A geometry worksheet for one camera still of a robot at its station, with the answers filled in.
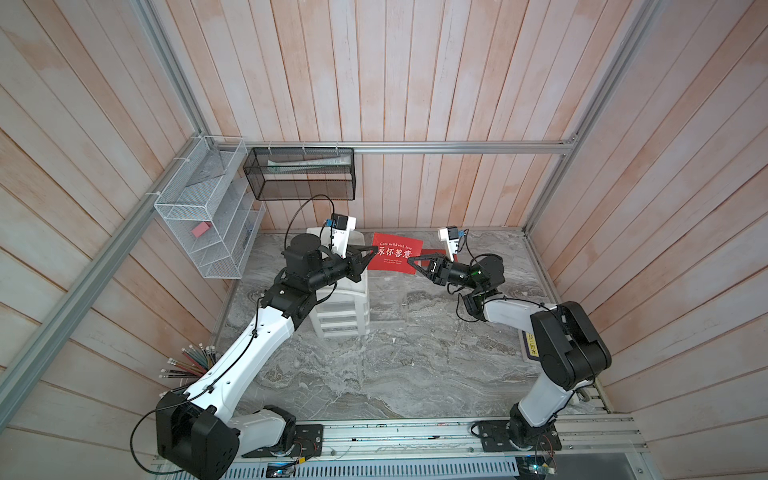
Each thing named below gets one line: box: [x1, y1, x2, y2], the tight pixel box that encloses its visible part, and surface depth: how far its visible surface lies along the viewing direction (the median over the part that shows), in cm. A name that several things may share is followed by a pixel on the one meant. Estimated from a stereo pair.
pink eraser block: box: [191, 221, 212, 238], surface depth 84 cm
